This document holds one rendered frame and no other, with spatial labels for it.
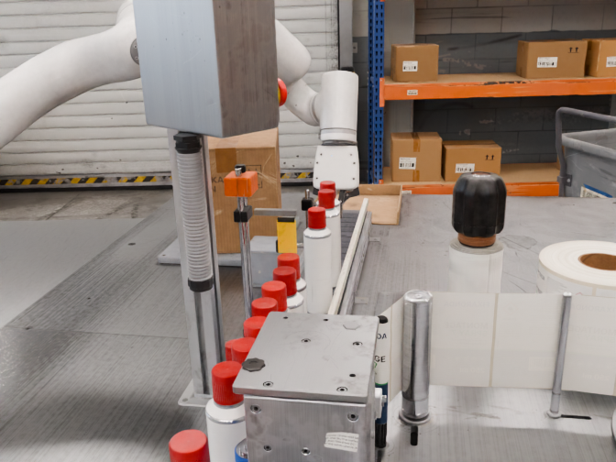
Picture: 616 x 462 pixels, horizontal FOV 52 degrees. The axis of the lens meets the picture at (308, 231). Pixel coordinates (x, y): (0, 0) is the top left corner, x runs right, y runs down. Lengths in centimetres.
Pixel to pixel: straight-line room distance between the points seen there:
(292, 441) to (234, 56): 44
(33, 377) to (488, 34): 481
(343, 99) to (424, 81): 330
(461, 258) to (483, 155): 385
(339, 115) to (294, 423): 98
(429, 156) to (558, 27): 161
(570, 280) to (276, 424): 64
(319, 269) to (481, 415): 40
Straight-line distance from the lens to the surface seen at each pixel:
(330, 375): 54
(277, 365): 55
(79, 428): 108
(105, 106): 560
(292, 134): 537
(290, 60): 136
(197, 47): 78
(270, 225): 159
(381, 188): 214
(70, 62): 132
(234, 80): 77
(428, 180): 485
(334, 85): 144
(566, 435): 96
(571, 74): 499
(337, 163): 142
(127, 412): 109
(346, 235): 163
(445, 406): 98
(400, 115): 545
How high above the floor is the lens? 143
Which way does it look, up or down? 19 degrees down
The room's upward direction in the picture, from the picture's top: 2 degrees counter-clockwise
